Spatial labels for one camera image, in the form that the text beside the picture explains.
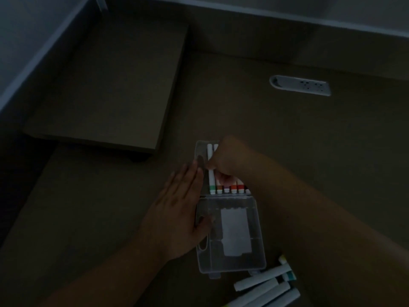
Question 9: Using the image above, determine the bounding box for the pile of white markers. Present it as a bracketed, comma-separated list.
[222, 254, 301, 307]

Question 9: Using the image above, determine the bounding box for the person's right hand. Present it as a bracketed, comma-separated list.
[206, 136, 260, 188]

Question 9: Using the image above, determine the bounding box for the clear plastic marker case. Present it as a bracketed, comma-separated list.
[194, 140, 267, 280]

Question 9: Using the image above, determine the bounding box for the person's left hand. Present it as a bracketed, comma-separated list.
[137, 158, 215, 263]

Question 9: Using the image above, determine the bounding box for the grey desk power socket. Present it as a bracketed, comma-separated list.
[269, 75, 332, 97]

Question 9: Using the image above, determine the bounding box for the person's right forearm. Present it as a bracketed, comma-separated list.
[245, 147, 409, 307]

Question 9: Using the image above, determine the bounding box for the person's left forearm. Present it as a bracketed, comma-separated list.
[37, 227, 170, 307]

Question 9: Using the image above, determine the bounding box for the brown wooden desk riser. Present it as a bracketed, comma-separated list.
[23, 16, 190, 163]

